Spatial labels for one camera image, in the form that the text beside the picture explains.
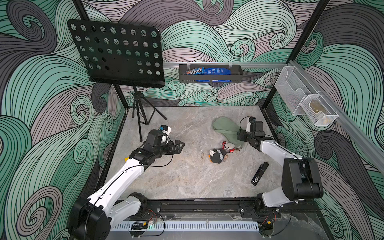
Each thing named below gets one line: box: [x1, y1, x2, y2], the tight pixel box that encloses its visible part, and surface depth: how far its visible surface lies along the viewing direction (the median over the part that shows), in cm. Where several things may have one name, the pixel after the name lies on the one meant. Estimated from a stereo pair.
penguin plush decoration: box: [208, 148, 227, 164], surface depth 89 cm
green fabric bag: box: [212, 116, 246, 149], surface depth 106 cm
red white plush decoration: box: [220, 140, 241, 154], surface depth 95 cm
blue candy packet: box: [185, 67, 232, 75], surface depth 94 cm
